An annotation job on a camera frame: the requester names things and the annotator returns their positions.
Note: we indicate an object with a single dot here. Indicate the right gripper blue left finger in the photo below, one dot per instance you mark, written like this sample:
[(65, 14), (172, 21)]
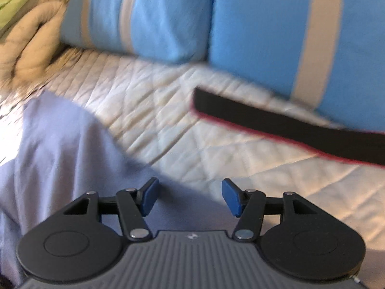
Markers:
[(147, 195)]

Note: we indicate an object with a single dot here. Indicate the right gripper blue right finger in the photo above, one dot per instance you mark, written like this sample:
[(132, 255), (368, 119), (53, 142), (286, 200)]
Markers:
[(235, 198)]

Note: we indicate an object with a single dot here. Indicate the blue-grey fleece sweatpants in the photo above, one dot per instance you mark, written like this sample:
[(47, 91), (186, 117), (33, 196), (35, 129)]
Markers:
[(65, 151)]

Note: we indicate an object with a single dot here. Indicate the quilted grey bedspread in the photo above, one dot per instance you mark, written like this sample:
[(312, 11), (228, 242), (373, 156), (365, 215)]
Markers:
[(197, 125)]

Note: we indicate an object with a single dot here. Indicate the blue striped pillow left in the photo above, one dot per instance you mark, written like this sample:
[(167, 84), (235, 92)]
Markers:
[(173, 31)]

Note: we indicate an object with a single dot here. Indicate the blue striped pillow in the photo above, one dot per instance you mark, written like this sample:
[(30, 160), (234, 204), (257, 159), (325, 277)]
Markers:
[(173, 31), (325, 54)]

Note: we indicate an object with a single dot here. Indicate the blue striped pillow right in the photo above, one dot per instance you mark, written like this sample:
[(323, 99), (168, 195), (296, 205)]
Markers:
[(325, 54)]

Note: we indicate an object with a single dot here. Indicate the beige folded comforter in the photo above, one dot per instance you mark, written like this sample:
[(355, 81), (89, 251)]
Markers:
[(31, 47)]

